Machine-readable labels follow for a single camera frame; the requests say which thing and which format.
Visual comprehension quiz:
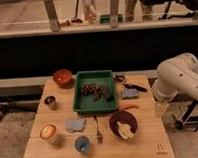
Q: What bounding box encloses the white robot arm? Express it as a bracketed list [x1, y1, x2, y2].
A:
[152, 53, 198, 102]

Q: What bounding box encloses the small metal cup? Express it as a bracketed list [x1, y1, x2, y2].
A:
[44, 96, 57, 110]

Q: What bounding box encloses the blue cup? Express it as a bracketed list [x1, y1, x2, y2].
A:
[75, 135, 91, 154]

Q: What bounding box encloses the white cup orange inside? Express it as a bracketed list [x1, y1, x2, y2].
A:
[39, 124, 59, 144]

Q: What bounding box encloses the green plastic tray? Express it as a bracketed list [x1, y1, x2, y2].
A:
[73, 70, 118, 115]

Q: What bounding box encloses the dark grape bunch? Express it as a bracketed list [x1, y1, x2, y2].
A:
[81, 83, 101, 101]

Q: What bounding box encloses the blue sponge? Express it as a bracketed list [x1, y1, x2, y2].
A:
[121, 89, 138, 99]

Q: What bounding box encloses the orange bowl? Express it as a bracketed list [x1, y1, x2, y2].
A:
[52, 69, 72, 87]

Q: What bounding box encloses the orange carrot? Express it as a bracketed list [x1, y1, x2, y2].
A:
[118, 104, 139, 111]

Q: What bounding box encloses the dark red plate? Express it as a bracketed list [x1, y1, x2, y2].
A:
[109, 110, 138, 139]

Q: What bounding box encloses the grey-blue folded cloth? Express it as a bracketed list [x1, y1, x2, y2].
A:
[66, 118, 87, 133]

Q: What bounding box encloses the banana on plate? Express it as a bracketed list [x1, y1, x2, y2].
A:
[117, 122, 134, 139]

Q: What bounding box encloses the metal fork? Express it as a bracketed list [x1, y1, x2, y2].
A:
[93, 116, 103, 145]

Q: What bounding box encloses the green box in background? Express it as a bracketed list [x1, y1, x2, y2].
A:
[99, 13, 125, 24]

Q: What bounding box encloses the black handled knife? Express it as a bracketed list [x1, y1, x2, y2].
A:
[123, 83, 147, 92]

